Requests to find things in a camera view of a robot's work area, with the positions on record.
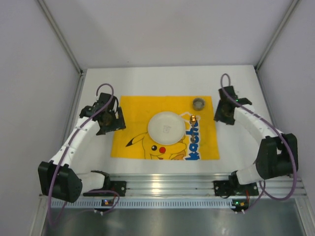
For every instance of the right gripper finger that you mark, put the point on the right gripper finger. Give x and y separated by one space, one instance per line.
228 121
218 113

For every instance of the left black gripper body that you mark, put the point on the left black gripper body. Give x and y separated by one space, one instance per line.
119 120

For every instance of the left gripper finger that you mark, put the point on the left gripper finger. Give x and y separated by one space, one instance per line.
119 121
106 129

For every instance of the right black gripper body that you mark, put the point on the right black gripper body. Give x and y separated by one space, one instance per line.
219 114

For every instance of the small grey metal cup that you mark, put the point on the small grey metal cup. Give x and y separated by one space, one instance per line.
198 104

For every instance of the gold spoon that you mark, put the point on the gold spoon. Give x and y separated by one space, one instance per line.
192 122

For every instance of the yellow Pikachu placemat cloth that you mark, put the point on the yellow Pikachu placemat cloth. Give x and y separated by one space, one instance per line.
134 142

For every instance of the cream round plate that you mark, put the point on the cream round plate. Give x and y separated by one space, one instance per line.
166 128

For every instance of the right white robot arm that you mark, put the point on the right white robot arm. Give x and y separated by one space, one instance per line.
278 152

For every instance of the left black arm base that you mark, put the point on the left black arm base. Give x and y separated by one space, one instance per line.
118 186

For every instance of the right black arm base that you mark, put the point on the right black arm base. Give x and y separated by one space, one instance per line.
223 188

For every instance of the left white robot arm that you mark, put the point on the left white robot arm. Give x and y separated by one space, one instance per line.
57 179

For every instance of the aluminium mounting rail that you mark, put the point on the aluminium mounting rail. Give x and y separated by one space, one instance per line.
191 185

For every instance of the slotted cable duct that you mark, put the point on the slotted cable duct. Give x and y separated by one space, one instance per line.
157 203

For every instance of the left aluminium frame post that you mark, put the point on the left aluminium frame post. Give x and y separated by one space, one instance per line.
57 31

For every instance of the aluminium frame post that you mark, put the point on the aluminium frame post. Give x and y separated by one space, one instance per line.
57 31
277 33

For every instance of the right aluminium frame post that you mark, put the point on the right aluminium frame post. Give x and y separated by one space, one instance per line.
277 33

